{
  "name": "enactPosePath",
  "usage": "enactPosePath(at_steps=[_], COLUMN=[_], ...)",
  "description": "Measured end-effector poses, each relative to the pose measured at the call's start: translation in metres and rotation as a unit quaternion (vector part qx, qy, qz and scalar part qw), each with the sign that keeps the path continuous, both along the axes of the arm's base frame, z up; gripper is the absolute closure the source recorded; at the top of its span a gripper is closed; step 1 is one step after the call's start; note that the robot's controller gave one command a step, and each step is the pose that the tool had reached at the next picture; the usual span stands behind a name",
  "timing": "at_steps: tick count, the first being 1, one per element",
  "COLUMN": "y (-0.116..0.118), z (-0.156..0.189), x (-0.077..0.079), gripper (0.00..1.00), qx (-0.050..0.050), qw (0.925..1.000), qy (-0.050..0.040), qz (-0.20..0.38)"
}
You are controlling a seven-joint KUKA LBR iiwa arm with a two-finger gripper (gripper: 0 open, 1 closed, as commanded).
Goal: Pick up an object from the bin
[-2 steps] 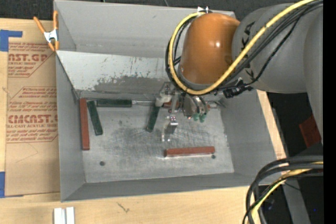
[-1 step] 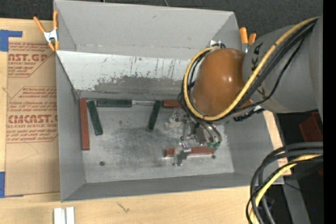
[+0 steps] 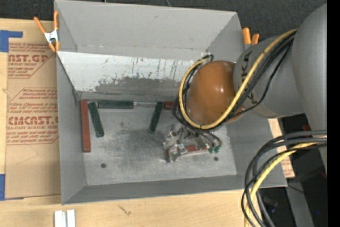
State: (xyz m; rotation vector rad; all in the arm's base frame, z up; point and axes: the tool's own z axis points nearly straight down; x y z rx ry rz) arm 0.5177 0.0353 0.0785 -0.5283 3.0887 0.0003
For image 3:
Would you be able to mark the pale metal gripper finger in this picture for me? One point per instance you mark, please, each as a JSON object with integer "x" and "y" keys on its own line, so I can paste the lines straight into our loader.
{"x": 178, "y": 150}
{"x": 173, "y": 134}

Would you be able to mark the red-brown block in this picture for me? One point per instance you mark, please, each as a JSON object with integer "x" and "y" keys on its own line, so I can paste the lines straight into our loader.
{"x": 85, "y": 127}
{"x": 168, "y": 105}
{"x": 195, "y": 149}

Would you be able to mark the dark green flat block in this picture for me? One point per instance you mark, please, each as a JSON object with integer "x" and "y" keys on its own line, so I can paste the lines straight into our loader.
{"x": 156, "y": 117}
{"x": 115, "y": 104}
{"x": 96, "y": 121}

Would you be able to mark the grey metal bin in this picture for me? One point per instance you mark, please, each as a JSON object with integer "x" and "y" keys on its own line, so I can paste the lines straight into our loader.
{"x": 138, "y": 164}

